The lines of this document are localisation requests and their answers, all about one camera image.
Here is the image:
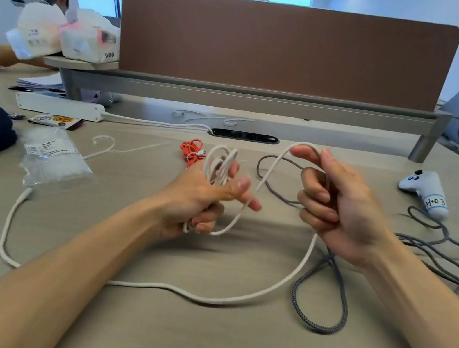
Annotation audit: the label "person's left hand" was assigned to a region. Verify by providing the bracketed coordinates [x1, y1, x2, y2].
[149, 149, 270, 257]

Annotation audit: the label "person's right hand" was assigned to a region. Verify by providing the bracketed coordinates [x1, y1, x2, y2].
[270, 141, 406, 274]

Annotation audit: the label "red cable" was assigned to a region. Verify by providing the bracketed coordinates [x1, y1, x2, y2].
[176, 136, 209, 171]

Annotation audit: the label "white cable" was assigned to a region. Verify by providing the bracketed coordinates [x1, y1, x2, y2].
[0, 93, 337, 323]

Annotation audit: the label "grey braided cable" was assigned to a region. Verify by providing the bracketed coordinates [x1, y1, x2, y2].
[230, 152, 459, 348]

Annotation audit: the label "clear bag of zip ties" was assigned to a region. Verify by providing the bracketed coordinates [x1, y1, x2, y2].
[15, 122, 100, 197]

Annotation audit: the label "person's left forearm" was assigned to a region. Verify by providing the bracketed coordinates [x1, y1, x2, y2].
[0, 168, 172, 348]

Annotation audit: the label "white labelled hand controller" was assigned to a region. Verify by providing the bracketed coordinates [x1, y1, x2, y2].
[393, 166, 456, 223]

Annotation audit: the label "grey metal desk shelf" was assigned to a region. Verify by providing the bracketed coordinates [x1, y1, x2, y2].
[54, 44, 453, 168]

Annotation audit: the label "small white rounded object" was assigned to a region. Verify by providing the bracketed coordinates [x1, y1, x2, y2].
[91, 89, 124, 110]

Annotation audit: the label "white printed snack packet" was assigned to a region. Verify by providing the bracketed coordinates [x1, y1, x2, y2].
[27, 109, 85, 133]

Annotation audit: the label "white power strip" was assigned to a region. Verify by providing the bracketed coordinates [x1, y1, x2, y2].
[14, 89, 107, 124]

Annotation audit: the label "brown desk divider panel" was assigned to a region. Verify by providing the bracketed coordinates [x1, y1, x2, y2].
[110, 0, 459, 128]

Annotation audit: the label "round beige shelf board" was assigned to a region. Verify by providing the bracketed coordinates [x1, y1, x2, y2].
[42, 48, 120, 78]

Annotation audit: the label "black flat tablet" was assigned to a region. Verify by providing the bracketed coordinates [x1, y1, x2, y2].
[7, 83, 67, 100]

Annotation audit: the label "white paper sheets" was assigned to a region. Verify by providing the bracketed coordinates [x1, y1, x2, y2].
[0, 50, 69, 97]

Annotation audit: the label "white tissue pack pink label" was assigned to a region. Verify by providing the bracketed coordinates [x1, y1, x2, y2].
[54, 4, 128, 69]

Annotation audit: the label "white power strip cord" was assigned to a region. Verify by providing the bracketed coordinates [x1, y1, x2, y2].
[102, 107, 215, 137]

